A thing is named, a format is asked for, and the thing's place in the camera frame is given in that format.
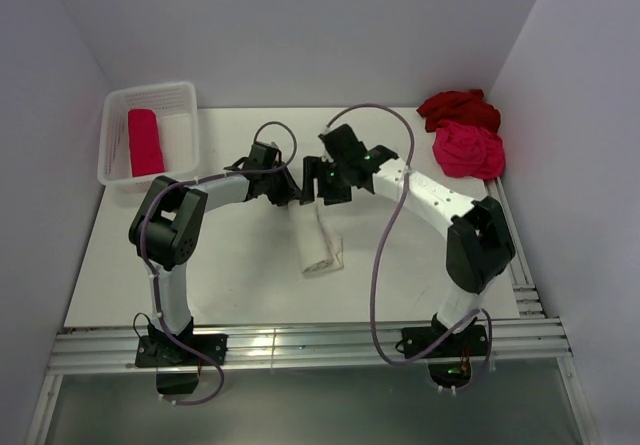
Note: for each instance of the white t shirt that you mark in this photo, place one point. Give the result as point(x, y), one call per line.
point(319, 246)

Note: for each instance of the dark red t shirt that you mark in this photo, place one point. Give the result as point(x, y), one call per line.
point(463, 107)

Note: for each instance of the rolled pink t shirt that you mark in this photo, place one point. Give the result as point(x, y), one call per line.
point(146, 155)

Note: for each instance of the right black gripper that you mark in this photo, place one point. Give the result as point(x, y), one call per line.
point(315, 165)

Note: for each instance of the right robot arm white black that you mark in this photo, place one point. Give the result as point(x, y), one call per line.
point(479, 245)

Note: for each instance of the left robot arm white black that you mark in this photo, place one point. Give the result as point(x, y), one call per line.
point(167, 225)

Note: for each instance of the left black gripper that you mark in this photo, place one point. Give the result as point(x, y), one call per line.
point(290, 192)

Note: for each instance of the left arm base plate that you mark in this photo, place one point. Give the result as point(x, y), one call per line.
point(177, 370)

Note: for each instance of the aluminium rail frame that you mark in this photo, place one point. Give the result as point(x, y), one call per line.
point(532, 335)

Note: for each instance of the white plastic basket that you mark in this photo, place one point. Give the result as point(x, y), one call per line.
point(175, 106)

